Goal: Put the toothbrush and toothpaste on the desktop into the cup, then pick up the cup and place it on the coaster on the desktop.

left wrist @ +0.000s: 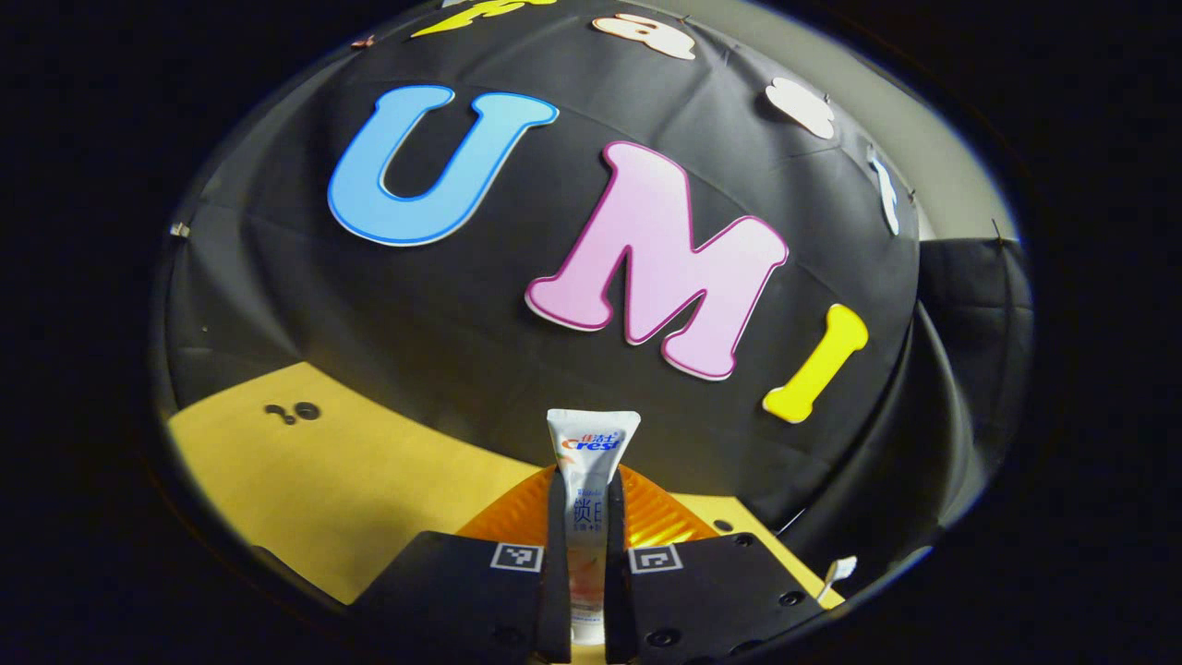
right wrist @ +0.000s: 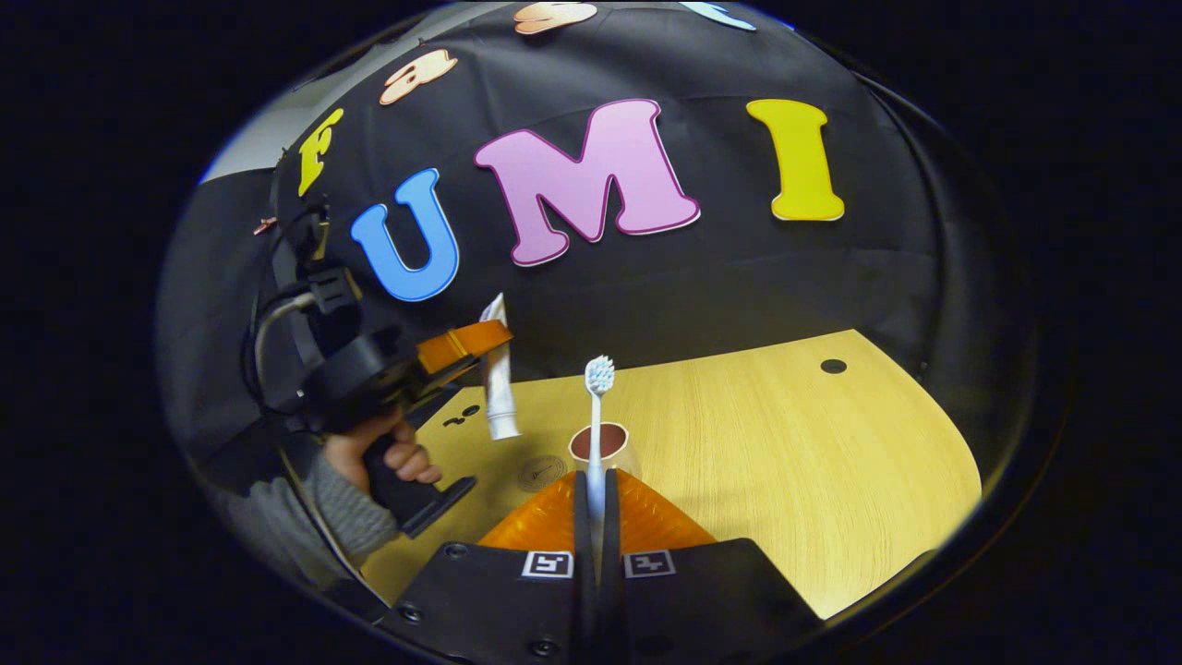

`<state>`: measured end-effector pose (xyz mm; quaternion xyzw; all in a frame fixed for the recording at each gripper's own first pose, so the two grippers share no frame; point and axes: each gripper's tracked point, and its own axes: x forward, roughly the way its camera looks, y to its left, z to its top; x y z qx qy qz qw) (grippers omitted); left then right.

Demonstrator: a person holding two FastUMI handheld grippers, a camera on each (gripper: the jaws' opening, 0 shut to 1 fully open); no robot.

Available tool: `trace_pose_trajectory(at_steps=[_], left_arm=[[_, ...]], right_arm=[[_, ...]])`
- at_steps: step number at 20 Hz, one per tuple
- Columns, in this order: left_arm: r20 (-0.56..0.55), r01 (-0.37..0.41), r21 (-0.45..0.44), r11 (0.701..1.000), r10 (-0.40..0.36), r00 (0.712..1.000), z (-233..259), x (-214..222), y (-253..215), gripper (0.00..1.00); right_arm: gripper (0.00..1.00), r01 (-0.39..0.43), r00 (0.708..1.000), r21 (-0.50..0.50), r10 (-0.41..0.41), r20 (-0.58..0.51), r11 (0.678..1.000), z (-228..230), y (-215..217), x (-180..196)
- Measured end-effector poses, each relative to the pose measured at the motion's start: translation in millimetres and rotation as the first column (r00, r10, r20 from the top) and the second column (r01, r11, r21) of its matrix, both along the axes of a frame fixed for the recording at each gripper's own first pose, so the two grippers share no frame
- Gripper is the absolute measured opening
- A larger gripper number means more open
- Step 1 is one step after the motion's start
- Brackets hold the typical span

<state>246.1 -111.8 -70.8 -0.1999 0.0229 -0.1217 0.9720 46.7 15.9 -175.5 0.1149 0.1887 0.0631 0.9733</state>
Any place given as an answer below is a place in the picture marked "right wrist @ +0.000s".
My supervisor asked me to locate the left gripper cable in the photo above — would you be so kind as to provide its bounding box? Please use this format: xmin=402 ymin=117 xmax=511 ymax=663
xmin=243 ymin=291 xmax=320 ymax=417

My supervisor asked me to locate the beige cup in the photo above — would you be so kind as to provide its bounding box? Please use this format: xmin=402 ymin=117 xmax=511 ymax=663
xmin=568 ymin=422 xmax=643 ymax=483

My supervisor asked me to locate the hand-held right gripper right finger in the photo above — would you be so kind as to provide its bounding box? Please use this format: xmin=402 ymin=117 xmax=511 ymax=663
xmin=600 ymin=469 xmax=825 ymax=665

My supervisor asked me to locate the white toothbrush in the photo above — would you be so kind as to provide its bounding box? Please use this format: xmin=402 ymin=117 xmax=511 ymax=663
xmin=585 ymin=356 xmax=617 ymax=583

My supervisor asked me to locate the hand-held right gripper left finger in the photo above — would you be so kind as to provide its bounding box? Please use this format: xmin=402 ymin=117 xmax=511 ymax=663
xmin=374 ymin=469 xmax=599 ymax=665

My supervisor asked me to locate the white toothpaste tube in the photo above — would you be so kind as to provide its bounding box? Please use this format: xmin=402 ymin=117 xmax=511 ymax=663
xmin=478 ymin=293 xmax=523 ymax=441

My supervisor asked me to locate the black backdrop cloth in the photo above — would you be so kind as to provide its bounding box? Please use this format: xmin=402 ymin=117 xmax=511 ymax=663
xmin=157 ymin=0 xmax=1035 ymax=518

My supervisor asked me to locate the wooden desktop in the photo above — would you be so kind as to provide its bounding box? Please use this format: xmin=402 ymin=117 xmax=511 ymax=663
xmin=360 ymin=330 xmax=982 ymax=620

